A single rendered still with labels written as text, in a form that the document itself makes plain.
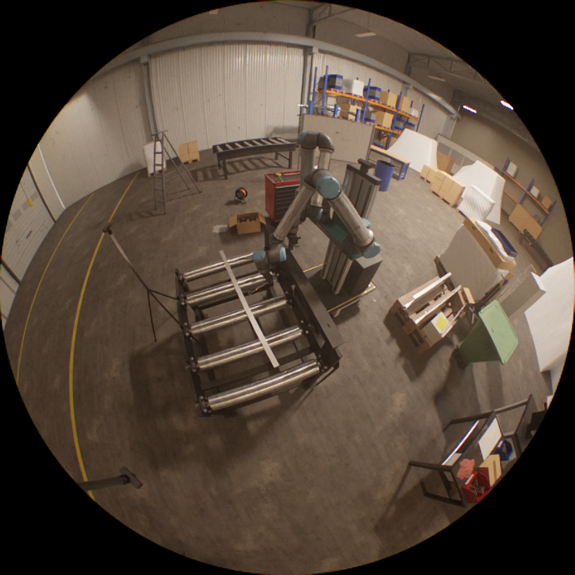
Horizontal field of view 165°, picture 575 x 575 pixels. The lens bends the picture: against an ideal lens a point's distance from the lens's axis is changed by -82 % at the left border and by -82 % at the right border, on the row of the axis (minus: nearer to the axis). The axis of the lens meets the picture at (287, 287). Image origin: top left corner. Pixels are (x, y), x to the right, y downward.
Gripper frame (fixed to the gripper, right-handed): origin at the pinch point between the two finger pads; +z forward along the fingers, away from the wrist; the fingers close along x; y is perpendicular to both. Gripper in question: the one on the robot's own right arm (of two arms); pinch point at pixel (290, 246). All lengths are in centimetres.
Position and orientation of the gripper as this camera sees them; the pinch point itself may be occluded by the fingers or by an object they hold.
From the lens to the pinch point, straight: 163.0
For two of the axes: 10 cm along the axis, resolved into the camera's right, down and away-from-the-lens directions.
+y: 9.2, -2.9, 2.7
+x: -3.9, -7.5, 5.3
